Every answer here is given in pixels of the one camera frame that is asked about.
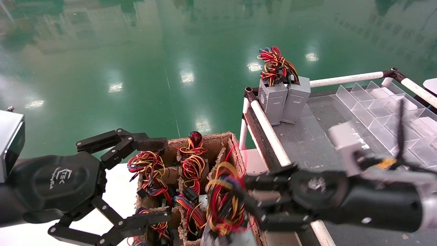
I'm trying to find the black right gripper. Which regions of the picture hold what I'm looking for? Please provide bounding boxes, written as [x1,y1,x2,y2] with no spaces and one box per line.
[243,163,352,233]

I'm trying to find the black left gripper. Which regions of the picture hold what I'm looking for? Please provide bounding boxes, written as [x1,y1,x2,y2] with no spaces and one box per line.
[10,128,171,246]

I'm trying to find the gray power supply red loop wire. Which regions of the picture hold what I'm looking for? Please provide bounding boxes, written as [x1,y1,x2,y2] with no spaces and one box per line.
[200,145,258,246]

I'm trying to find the brown pulp divider box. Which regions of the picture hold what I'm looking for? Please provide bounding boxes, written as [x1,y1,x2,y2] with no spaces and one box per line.
[135,132,268,246]

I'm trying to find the gray power supply vented side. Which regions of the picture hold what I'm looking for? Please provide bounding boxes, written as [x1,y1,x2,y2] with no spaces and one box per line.
[258,46,289,126]

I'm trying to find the clear acrylic divider tray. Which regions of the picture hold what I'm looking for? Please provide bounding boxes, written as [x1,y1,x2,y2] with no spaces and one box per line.
[336,81,437,171]

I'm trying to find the white table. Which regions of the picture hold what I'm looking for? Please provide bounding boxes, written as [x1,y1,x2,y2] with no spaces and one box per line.
[423,78,437,95]

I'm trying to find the gray power supply with wires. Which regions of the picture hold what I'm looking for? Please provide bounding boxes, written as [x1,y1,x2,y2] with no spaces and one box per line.
[128,207,174,246]
[176,132,209,195]
[280,61,312,124]
[127,151,172,205]
[174,188,208,240]

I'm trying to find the white pipe cart frame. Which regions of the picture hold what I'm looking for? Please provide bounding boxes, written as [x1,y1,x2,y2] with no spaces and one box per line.
[239,68,437,246]

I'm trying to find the gray right wrist camera box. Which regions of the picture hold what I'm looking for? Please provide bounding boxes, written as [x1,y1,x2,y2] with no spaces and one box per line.
[328,121,371,175]

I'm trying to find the gray wrist camera box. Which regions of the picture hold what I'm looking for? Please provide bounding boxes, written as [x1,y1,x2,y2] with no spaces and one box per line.
[328,121,371,175]
[0,110,26,183]

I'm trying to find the gray left wrist camera box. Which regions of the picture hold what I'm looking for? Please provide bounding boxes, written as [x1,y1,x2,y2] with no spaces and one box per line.
[0,110,26,183]

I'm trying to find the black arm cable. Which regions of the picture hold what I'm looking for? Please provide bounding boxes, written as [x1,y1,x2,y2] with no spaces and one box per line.
[355,98,437,171]

